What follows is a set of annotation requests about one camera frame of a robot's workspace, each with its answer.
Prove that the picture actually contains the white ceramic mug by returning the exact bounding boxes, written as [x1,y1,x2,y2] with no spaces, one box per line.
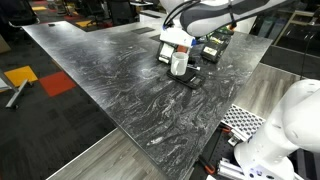
[170,51,190,77]

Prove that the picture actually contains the black digital scale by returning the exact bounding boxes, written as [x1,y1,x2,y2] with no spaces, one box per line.
[166,66,207,90]

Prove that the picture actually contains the black label printer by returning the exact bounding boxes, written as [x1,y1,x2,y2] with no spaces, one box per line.
[156,41,177,65]

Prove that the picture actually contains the black flat table inlay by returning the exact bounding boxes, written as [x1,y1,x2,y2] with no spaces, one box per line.
[130,26,156,35]

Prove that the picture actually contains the black coffee bag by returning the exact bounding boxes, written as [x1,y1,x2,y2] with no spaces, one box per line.
[200,31,233,64]

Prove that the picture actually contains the orange clamp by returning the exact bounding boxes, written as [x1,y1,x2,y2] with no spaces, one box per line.
[219,125,233,135]
[198,154,217,176]

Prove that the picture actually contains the white robot body foreground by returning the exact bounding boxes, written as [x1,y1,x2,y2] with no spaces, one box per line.
[189,123,320,180]

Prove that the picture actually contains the perforated white black panel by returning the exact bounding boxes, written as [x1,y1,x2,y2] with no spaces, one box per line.
[220,103,268,141]

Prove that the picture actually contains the black office chair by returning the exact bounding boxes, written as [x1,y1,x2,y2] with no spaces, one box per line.
[106,0,138,26]
[0,0,41,28]

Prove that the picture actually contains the aluminium extrusion bar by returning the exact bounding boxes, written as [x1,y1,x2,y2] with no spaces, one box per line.
[228,128,258,148]
[216,158,248,180]

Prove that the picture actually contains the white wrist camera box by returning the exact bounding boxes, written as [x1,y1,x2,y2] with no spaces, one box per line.
[159,26,196,49]

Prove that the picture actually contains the grey metal frame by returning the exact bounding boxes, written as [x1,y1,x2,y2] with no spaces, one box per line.
[0,69,30,111]

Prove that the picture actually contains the wooden shelf frame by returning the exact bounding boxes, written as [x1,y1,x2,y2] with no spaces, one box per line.
[273,9,320,48]

